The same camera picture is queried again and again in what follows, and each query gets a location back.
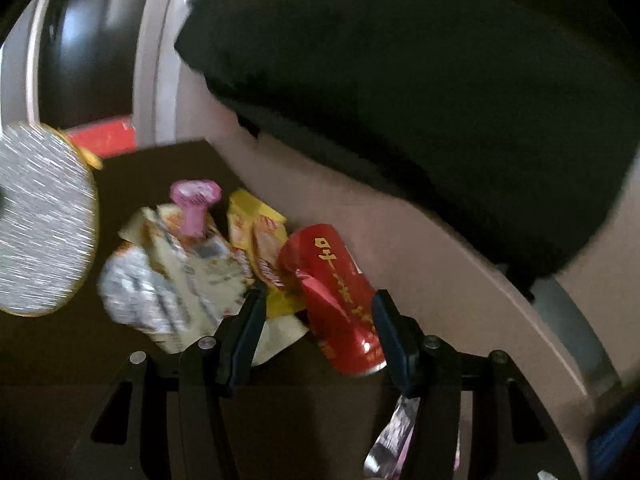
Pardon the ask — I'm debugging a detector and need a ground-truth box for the red floor mat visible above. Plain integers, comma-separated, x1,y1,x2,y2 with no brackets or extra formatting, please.
64,116,137,157

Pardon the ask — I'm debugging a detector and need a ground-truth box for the red drink can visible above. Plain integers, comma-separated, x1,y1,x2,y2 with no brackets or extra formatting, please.
278,223,388,377

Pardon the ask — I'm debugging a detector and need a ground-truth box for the round gold-rimmed foil board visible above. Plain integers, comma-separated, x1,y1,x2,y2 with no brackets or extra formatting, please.
0,122,103,317

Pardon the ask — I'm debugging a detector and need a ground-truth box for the pink purple foil wrapper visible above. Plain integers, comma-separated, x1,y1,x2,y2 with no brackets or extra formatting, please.
363,395,462,478

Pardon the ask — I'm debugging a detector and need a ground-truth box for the brown tablecloth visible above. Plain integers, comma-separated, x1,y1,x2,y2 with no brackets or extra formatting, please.
0,139,451,480

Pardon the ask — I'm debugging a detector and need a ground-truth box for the black door with magnets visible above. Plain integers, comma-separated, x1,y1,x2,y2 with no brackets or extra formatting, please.
37,0,151,129

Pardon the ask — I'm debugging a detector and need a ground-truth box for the yellow snack packet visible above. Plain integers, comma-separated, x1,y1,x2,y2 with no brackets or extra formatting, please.
227,189,307,319

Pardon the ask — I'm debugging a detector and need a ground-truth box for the cream drink pouch pink cap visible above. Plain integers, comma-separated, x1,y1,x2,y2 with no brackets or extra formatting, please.
97,180,309,367

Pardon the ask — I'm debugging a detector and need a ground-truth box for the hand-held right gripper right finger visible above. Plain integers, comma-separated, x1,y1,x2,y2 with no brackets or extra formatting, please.
371,289,583,480

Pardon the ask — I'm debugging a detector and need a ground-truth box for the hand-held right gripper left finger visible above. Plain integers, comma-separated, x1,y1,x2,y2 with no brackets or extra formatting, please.
60,282,268,480

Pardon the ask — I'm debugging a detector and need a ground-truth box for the black cloth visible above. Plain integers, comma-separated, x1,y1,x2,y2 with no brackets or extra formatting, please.
175,0,640,283

